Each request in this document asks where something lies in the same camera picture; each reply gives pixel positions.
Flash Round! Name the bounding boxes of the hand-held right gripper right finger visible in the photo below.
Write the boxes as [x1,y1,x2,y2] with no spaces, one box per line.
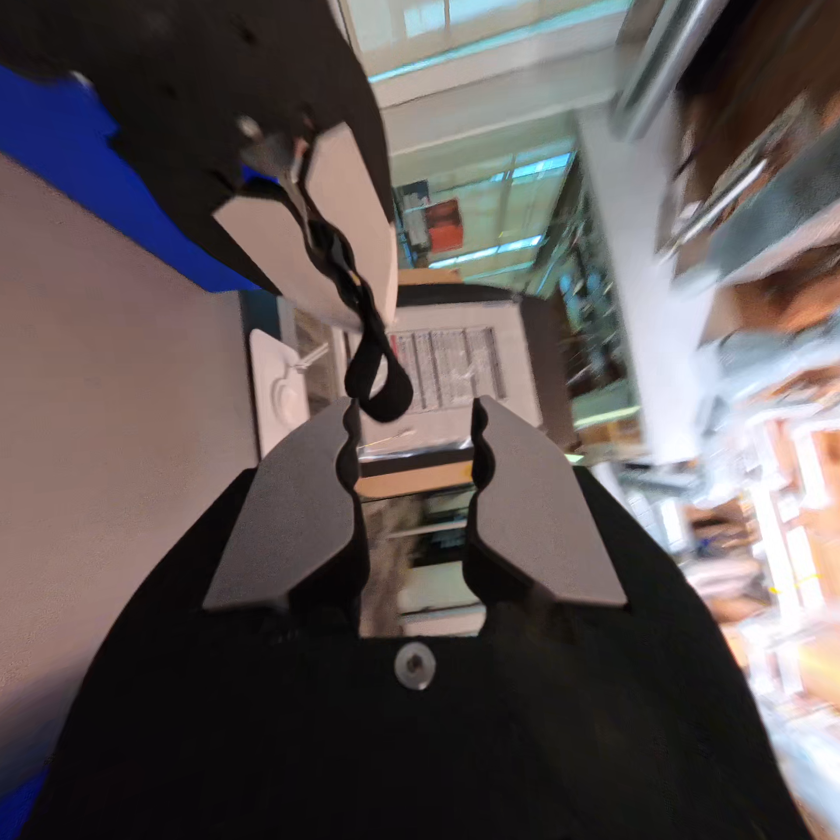
[461,395,629,608]

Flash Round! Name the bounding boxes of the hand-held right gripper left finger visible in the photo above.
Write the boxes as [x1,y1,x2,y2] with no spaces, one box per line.
[201,397,370,613]

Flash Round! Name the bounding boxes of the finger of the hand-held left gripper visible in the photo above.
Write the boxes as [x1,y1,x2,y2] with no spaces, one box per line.
[307,122,400,324]
[212,192,363,330]

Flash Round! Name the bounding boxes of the black strap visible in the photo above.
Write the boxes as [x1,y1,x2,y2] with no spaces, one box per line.
[282,177,416,425]

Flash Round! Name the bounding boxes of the red orange box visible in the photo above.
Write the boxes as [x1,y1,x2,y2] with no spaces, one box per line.
[423,199,463,254]

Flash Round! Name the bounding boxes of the white board stand base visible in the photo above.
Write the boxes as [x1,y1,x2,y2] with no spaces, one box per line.
[249,328,313,460]

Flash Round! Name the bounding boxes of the black framed instruction board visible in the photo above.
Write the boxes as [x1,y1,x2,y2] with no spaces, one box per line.
[289,269,580,501]

